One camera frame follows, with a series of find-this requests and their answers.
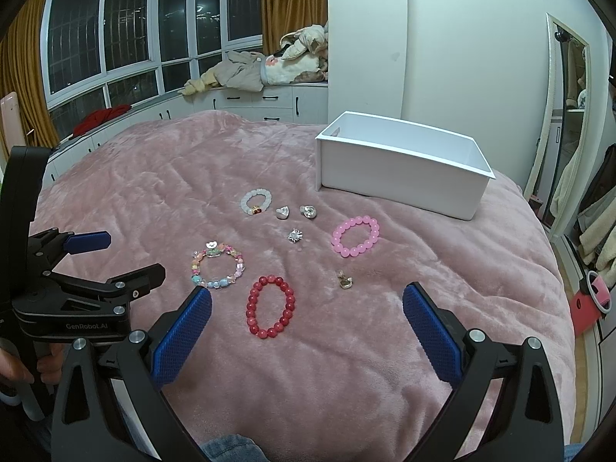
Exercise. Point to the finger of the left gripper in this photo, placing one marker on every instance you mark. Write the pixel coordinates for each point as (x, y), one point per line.
(47, 248)
(76, 297)

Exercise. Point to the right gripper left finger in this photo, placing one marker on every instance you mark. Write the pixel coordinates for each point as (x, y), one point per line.
(146, 361)

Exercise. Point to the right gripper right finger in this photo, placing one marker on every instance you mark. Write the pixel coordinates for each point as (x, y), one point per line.
(466, 360)

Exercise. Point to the silver sparkly flower earring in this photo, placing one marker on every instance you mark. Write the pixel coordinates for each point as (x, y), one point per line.
(295, 235)

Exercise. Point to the person's left hand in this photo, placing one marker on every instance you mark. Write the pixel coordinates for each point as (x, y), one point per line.
(49, 367)

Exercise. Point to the pink chair back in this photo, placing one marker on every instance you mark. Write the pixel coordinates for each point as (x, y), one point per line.
(12, 132)

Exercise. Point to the red cloth on cabinet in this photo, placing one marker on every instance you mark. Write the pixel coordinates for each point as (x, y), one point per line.
(98, 118)

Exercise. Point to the mustard curtain left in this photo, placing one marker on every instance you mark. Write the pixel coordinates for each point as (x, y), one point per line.
(21, 73)

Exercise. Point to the person's blue jeans leg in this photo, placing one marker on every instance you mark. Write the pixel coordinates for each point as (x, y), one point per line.
(233, 448)

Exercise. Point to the red pink item on floor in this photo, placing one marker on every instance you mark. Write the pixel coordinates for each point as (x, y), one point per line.
(590, 303)

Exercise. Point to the small gold pendant charm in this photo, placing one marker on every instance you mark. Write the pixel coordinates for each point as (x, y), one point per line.
(345, 281)

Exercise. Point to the large window with frames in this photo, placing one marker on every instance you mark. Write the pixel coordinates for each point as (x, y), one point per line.
(103, 53)

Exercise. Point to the pink plush bed blanket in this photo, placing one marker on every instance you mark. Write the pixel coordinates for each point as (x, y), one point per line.
(309, 371)

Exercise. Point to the silver heart-shaped earring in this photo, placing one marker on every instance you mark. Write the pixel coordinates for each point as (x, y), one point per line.
(282, 213)

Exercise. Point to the white plastic storage bin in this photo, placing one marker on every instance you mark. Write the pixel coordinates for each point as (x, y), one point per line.
(416, 164)

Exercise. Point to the hanging clothes rack garments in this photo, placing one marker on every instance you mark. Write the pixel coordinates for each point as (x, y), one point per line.
(593, 232)

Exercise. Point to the white-framed standing mirror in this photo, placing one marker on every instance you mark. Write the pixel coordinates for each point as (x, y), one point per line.
(563, 124)

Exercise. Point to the silver round earring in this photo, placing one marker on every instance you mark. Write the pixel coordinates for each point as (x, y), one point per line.
(308, 211)

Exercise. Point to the white window-seat cabinet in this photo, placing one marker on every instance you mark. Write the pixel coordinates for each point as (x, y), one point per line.
(300, 104)

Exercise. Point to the pile of beige clothes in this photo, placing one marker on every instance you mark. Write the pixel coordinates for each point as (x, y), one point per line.
(302, 57)

